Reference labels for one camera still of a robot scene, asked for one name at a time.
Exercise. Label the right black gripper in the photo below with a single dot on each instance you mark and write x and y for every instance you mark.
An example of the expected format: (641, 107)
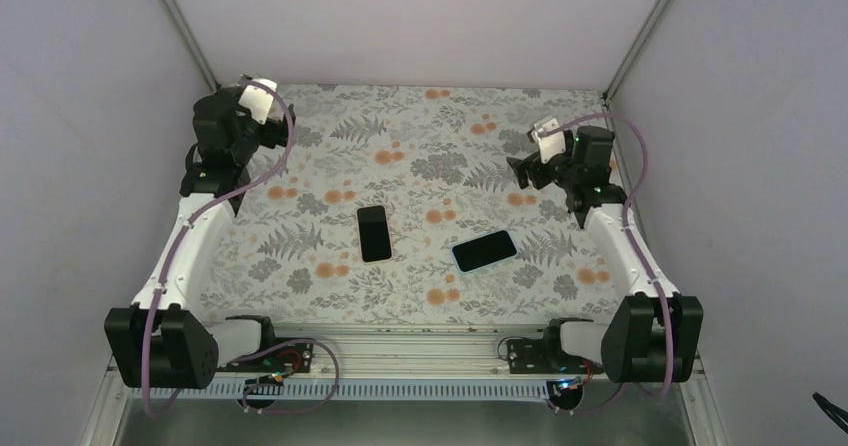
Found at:
(520, 167)

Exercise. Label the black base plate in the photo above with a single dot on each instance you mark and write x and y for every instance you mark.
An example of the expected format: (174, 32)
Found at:
(265, 357)
(544, 355)

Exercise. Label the slotted cable duct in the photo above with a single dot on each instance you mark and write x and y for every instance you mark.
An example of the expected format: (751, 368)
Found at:
(398, 390)

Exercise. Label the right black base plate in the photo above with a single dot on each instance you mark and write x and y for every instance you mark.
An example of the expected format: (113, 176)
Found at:
(544, 355)

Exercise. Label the left aluminium corner post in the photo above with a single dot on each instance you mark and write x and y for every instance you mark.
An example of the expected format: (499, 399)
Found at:
(190, 42)

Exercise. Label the aluminium corner post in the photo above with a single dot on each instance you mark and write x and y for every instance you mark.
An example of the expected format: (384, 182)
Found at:
(644, 34)
(190, 42)

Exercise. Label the floral patterned table mat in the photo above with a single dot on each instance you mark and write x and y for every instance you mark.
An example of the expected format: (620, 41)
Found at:
(468, 245)

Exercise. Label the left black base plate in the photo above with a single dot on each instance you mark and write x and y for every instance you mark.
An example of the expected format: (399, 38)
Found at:
(265, 357)

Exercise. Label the phone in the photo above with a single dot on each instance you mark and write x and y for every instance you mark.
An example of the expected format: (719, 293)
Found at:
(374, 234)

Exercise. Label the right aluminium corner post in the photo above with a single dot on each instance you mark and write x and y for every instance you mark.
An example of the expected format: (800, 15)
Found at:
(644, 34)

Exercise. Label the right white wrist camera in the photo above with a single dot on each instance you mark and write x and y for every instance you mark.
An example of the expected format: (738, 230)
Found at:
(548, 136)

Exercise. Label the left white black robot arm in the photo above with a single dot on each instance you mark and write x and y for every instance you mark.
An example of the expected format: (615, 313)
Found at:
(211, 194)

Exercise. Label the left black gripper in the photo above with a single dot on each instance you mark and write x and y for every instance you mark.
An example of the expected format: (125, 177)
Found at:
(278, 134)

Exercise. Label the aluminium mounting rail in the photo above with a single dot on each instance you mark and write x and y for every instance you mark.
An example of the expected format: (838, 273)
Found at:
(411, 353)

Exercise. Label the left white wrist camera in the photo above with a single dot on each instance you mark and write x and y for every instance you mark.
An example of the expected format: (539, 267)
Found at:
(258, 101)

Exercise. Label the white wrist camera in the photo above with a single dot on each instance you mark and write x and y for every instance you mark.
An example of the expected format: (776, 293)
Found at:
(258, 101)
(548, 136)

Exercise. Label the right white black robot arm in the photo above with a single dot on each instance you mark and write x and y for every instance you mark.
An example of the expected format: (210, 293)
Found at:
(653, 335)

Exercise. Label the black smartphone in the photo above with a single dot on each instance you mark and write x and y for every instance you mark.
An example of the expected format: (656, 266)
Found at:
(484, 251)

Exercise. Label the black object at edge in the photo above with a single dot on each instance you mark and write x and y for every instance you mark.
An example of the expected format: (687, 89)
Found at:
(835, 413)

